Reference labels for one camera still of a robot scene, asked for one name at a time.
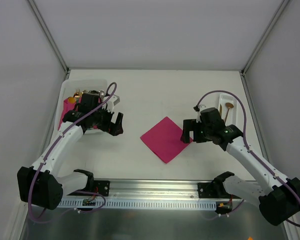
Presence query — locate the pink paper napkin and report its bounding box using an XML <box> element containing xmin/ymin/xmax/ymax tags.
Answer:
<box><xmin>140</xmin><ymin>116</ymin><xmax>189</xmax><ymax>164</ymax></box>

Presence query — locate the small white perforated tray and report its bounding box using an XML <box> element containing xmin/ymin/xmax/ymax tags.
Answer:
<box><xmin>217</xmin><ymin>93</ymin><xmax>238</xmax><ymax>126</ymax></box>

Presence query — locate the copper spoon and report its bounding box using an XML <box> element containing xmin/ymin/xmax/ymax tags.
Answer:
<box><xmin>224</xmin><ymin>102</ymin><xmax>234</xmax><ymax>122</ymax></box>

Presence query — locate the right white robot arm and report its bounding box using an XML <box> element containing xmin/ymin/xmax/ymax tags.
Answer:
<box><xmin>180</xmin><ymin>107</ymin><xmax>300</xmax><ymax>226</ymax></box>

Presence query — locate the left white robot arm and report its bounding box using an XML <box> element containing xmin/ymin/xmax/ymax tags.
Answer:
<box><xmin>17</xmin><ymin>92</ymin><xmax>124</xmax><ymax>210</ymax></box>

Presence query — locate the pink rolled napkin far left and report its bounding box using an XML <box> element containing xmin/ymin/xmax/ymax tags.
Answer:
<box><xmin>59</xmin><ymin>98</ymin><xmax>76</xmax><ymax>126</ymax></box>

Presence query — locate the orange round spoon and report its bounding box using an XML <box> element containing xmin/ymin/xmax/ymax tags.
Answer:
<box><xmin>67</xmin><ymin>97</ymin><xmax>76</xmax><ymax>104</ymax></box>

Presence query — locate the large white plastic basket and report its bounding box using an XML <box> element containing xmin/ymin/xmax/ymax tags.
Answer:
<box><xmin>53</xmin><ymin>78</ymin><xmax>108</xmax><ymax>134</ymax></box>

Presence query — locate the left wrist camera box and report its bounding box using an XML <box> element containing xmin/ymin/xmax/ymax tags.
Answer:
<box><xmin>110</xmin><ymin>94</ymin><xmax>120</xmax><ymax>106</ymax></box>

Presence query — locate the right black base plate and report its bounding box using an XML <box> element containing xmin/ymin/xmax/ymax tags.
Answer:
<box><xmin>197</xmin><ymin>182</ymin><xmax>217</xmax><ymax>199</ymax></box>

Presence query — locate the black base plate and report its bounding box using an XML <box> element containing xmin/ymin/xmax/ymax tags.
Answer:
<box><xmin>197</xmin><ymin>182</ymin><xmax>217</xmax><ymax>199</ymax></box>
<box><xmin>93</xmin><ymin>180</ymin><xmax>111</xmax><ymax>197</ymax></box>

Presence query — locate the aluminium mounting rail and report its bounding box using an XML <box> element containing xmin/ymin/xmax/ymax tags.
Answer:
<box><xmin>94</xmin><ymin>178</ymin><xmax>243</xmax><ymax>201</ymax></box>

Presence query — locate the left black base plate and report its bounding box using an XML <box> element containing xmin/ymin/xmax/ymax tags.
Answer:
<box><xmin>93</xmin><ymin>180</ymin><xmax>111</xmax><ymax>197</ymax></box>

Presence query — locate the white slotted cable duct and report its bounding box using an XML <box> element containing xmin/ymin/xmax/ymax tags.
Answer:
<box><xmin>58</xmin><ymin>198</ymin><xmax>217</xmax><ymax>211</ymax></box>

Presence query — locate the right aluminium frame post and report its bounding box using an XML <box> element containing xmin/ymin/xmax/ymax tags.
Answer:
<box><xmin>241</xmin><ymin>0</ymin><xmax>291</xmax><ymax>76</ymax></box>

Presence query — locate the aluminium frame post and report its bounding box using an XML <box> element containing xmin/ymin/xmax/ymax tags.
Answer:
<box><xmin>26</xmin><ymin>0</ymin><xmax>69</xmax><ymax>73</ymax></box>
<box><xmin>241</xmin><ymin>0</ymin><xmax>291</xmax><ymax>76</ymax></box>

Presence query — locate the left aluminium frame post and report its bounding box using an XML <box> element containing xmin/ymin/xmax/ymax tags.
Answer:
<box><xmin>26</xmin><ymin>0</ymin><xmax>69</xmax><ymax>73</ymax></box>

